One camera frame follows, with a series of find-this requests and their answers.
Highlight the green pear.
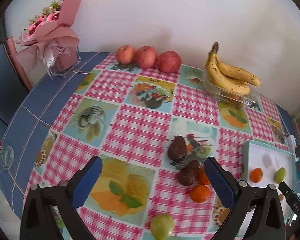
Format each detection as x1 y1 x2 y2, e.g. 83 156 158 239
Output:
274 167 286 184
150 214 174 240

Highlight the red apple left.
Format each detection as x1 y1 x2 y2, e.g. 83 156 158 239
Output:
116 45 135 64

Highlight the red apple middle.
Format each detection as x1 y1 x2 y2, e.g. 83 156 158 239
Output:
134 46 157 69

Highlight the teal white tray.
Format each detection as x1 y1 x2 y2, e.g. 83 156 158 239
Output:
242 140 296 191

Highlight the clear plastic fruit container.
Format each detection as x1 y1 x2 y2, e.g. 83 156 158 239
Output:
203 70 259 107

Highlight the pink checkered tablecloth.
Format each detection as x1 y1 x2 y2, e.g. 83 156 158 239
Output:
22 52 291 240

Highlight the dark brown avocado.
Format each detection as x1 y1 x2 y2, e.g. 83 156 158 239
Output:
167 135 187 163
178 160 200 186

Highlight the orange tangerine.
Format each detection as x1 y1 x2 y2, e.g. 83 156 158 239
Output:
249 167 263 183
190 185 210 203
198 166 210 185

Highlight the yellow banana bunch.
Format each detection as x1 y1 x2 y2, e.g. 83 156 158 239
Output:
205 41 262 96

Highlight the orange tangerine in tray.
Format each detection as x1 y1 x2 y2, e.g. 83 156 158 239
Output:
249 167 263 183

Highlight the red apple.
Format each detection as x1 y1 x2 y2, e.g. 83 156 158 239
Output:
157 51 181 73
134 46 157 69
116 45 135 64

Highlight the white power strip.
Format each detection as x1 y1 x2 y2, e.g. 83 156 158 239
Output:
286 134 296 147

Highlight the red apple right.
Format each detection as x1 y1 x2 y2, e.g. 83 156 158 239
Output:
157 51 181 73

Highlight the pink flower bouquet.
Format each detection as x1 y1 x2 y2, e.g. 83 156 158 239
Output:
13 0 82 77

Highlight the green pear in tray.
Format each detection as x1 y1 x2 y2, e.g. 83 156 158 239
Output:
274 167 286 184

